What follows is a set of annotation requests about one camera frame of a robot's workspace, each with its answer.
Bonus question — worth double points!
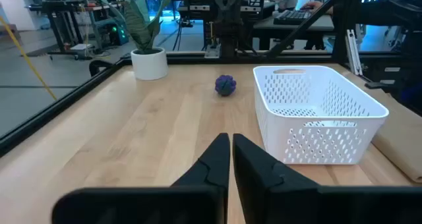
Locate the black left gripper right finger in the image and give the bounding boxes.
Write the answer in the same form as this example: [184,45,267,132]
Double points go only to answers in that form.
[232,133,422,224]

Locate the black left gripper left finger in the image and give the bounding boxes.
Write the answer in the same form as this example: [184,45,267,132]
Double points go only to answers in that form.
[51,132,231,224]

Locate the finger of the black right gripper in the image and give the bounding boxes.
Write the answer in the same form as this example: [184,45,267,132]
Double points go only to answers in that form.
[228,0,243,24]
[214,0,229,24]

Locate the purple toy grape bunch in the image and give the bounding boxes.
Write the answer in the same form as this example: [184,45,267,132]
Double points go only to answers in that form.
[214,74,237,97]

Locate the black keyboard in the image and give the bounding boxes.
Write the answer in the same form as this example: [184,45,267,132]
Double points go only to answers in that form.
[272,9,313,26]

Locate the green snake plant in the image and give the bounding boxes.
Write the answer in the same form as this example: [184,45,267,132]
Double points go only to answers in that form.
[93,0,173,53]

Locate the white perforated plastic basket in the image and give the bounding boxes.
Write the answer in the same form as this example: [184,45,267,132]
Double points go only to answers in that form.
[253,65,390,165]

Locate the white plant pot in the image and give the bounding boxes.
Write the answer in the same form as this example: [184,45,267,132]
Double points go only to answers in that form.
[130,47,169,81]

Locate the grey desk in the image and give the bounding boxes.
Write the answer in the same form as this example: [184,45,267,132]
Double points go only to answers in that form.
[252,13,336,51]

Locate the black computer with green lights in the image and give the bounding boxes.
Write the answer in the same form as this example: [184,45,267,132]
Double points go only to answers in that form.
[104,22,130,47]

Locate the white aluminium extrusions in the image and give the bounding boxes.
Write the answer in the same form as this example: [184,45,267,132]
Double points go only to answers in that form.
[345,28,363,76]

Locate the black workbench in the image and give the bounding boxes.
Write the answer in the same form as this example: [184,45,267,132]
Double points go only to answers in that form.
[28,0,125,59]

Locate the folded tan cloth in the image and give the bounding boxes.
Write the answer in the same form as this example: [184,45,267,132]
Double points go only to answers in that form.
[371,88,422,184]

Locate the black aluminium table frame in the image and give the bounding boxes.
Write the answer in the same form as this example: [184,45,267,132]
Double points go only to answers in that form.
[0,0,422,159]

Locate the yellow hanging cable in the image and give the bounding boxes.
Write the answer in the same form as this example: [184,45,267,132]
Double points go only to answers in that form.
[0,16,58,101]

